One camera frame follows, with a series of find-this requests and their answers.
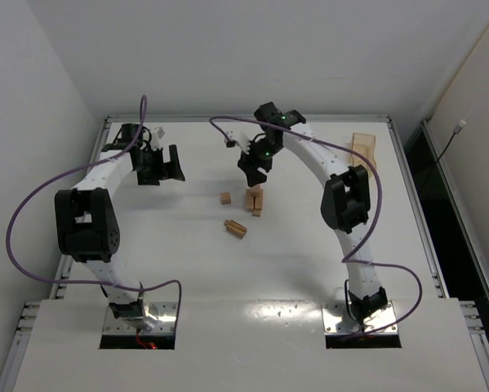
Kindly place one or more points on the grooved wood block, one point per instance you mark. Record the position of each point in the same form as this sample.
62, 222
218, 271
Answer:
236, 229

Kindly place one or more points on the metal base plate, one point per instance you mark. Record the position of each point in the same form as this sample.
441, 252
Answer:
162, 316
336, 321

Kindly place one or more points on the small wood cube block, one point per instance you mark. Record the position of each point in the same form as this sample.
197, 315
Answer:
225, 198

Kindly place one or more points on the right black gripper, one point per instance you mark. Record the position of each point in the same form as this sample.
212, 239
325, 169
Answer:
251, 164

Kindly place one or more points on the clear amber plastic box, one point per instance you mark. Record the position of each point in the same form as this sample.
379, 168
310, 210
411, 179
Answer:
365, 145

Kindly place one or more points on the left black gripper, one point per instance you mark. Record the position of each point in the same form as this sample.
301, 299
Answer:
158, 168

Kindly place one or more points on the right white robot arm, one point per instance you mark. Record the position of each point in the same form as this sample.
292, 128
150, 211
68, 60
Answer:
345, 203

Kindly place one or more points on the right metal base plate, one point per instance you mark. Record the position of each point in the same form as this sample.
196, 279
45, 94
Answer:
336, 321

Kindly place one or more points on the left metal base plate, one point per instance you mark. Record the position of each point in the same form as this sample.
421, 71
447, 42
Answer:
162, 316

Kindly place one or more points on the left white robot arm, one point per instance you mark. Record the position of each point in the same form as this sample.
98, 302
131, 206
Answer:
87, 227

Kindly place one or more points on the long wood block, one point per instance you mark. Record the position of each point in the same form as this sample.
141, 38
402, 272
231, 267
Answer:
249, 201
257, 207
259, 196

